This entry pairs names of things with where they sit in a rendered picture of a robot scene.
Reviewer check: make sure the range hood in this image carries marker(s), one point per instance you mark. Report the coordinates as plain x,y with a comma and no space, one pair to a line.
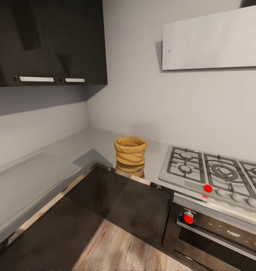
223,39

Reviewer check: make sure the popcorn bag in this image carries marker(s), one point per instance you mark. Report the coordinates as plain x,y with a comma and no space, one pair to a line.
130,150

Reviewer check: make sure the drop in sink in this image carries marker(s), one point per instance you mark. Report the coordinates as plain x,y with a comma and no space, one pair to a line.
25,184

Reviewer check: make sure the burner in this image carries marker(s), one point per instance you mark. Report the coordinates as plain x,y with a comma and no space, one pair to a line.
225,178

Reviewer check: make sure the cabinet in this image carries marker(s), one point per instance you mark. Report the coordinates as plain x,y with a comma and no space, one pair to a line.
52,43

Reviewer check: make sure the oven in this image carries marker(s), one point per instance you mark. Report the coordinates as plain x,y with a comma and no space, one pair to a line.
207,239

